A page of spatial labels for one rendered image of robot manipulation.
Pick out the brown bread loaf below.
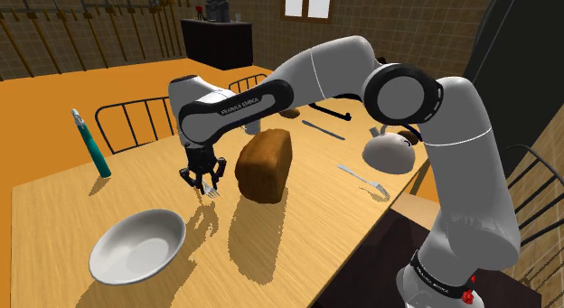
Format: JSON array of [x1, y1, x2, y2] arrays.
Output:
[[234, 127, 294, 206]]

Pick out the silver table knife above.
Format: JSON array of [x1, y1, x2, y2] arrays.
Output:
[[301, 119, 346, 142]]

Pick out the small brown round thing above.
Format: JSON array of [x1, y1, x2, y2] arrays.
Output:
[[396, 129, 420, 147]]

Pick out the white bowl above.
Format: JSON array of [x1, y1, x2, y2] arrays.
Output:
[[88, 209, 188, 286]]

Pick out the dark robot stand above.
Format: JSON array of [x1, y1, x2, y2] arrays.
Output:
[[311, 209, 544, 308]]

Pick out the wooden table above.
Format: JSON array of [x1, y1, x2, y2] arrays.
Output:
[[9, 89, 436, 308]]

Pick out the long silver fork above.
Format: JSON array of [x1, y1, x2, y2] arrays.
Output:
[[337, 163, 392, 200]]

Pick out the black metal chair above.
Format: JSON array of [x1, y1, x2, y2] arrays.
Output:
[[505, 143, 564, 292], [94, 96, 176, 156], [227, 72, 269, 95]]

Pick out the wooden framed window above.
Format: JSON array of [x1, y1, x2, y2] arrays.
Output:
[[280, 0, 336, 25]]

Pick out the white round teapot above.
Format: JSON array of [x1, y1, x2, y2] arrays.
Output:
[[362, 125, 417, 175]]

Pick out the small silver fork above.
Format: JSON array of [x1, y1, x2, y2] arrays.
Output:
[[200, 182, 221, 200]]

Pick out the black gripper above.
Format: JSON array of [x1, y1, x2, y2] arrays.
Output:
[[178, 141, 229, 195]]

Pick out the black curved utensil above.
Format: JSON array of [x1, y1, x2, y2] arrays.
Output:
[[307, 93, 353, 122]]

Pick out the teal bottle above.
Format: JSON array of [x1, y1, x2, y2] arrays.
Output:
[[70, 107, 113, 180]]

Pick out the black sideboard with coffee machine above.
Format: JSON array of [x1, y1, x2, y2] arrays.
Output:
[[180, 0, 255, 71]]

